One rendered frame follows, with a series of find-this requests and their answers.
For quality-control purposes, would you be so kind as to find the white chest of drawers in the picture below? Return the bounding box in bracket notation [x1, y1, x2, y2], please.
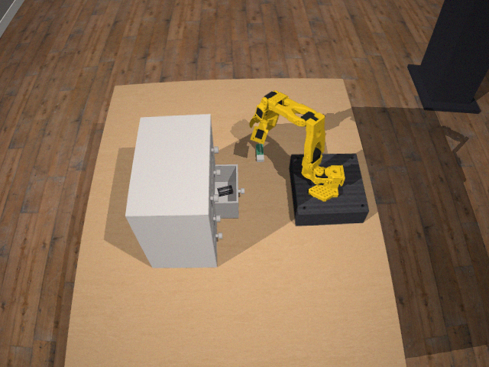
[125, 114, 217, 268]

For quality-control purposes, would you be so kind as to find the white eraser with black printed sleeve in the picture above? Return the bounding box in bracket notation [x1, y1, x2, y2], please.
[215, 185, 234, 196]

